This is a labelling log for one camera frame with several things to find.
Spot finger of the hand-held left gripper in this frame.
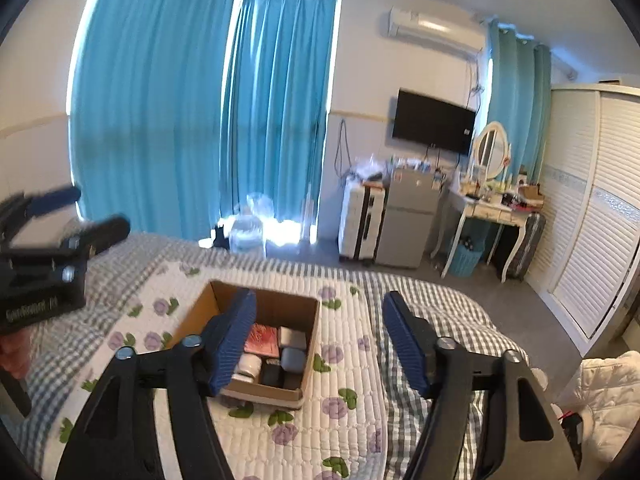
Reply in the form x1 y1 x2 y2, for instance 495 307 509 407
0 186 83 227
0 216 132 262

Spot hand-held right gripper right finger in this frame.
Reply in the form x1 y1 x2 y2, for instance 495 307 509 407
382 290 581 480

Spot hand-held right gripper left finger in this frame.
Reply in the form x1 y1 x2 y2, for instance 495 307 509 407
55 287 259 480

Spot white small bottle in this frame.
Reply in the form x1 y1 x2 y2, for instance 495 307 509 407
232 354 264 382

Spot red patterned small box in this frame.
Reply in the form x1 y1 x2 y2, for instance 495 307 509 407
244 324 280 359

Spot white power adapter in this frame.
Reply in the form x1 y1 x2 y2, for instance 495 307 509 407
279 326 308 351

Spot white earbuds case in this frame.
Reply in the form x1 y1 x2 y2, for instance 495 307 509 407
281 348 306 375

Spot cardboard box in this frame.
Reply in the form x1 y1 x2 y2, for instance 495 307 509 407
167 280 321 410

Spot person's left hand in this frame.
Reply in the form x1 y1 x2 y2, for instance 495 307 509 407
0 331 32 382

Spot blue basket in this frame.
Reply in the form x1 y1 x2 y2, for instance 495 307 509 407
447 247 484 278

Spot clear water jug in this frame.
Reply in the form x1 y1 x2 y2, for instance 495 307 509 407
229 214 266 254

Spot silver small fridge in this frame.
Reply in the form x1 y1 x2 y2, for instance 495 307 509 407
375 167 441 269

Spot white floral quilt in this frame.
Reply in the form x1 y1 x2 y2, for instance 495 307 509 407
40 260 387 480

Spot wide teal curtain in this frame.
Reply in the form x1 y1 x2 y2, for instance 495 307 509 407
69 0 237 242

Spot white suitcase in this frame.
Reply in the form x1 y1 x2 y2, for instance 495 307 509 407
338 182 389 264

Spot silver suitcase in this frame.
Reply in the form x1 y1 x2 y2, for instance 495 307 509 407
502 212 547 282

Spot white dressing table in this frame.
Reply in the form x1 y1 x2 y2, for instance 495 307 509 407
431 189 544 282

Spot plastic bag on suitcase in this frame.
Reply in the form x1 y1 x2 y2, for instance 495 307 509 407
352 156 392 187

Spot narrow teal curtain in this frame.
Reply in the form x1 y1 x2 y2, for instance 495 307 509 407
219 0 340 244

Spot oval white mirror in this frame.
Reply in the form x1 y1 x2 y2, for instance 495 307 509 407
472 120 511 182

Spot white padded jacket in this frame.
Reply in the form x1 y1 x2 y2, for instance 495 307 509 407
556 350 640 467

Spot white louvered wardrobe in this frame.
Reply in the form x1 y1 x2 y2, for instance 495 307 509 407
524 82 640 357

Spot teal curtain beside wardrobe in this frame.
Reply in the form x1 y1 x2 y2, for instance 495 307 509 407
486 19 554 183

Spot white air conditioner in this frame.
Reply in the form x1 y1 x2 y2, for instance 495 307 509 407
387 6 487 54

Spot hanging wall cables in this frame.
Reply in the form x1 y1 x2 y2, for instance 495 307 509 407
336 118 352 177

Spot black wall television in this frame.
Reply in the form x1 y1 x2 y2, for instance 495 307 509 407
391 88 477 156

